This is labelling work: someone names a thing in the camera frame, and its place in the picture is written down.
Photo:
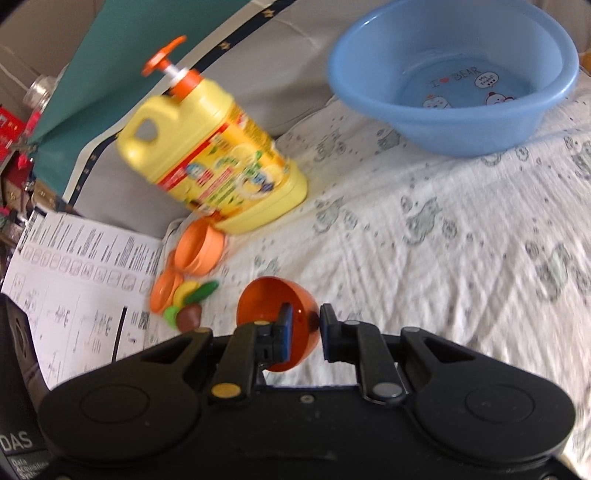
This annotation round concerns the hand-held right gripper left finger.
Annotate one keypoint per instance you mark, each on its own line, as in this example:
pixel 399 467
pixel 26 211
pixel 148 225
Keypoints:
pixel 286 334

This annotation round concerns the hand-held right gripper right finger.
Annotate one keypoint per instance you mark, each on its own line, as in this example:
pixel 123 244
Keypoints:
pixel 328 334

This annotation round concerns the small red-orange bowl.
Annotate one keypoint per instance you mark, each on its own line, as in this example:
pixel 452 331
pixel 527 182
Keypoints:
pixel 263 295

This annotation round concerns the green toy cucumber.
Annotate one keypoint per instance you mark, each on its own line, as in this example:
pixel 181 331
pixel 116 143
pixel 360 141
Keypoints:
pixel 207 288

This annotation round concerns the brown toy food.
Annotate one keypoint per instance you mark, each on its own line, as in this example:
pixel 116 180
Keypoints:
pixel 190 318

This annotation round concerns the yellow toy banana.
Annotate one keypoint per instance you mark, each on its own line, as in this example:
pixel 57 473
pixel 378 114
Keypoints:
pixel 183 293

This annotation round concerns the green toy fruit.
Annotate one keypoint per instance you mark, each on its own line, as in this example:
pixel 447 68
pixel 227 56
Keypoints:
pixel 171 317

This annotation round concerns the orange plastic cup bowl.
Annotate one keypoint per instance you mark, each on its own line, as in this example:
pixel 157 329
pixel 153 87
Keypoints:
pixel 198 249

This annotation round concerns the white printed bed sheet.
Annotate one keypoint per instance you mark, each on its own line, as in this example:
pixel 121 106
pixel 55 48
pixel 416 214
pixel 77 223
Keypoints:
pixel 438 277

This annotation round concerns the orange shallow plate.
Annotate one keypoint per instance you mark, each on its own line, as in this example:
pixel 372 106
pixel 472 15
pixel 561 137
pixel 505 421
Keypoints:
pixel 161 293

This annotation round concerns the printed paper sheet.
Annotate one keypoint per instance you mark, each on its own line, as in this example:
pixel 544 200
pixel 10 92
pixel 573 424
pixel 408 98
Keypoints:
pixel 69 277

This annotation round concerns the yellow detergent jug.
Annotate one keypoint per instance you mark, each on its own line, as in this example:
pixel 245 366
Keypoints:
pixel 207 152

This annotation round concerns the large blue basin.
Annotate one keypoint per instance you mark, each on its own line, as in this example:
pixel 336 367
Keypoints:
pixel 461 124

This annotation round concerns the grey pillow with navy trim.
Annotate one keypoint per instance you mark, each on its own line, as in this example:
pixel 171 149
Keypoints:
pixel 277 69

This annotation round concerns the red packet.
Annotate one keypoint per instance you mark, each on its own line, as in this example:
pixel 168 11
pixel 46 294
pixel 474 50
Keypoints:
pixel 10 131

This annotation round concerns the clear plastic jar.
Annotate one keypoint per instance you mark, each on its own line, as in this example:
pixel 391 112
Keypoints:
pixel 40 91

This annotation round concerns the teal cloth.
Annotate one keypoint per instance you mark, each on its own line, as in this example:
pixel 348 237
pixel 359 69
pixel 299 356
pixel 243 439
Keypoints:
pixel 106 60

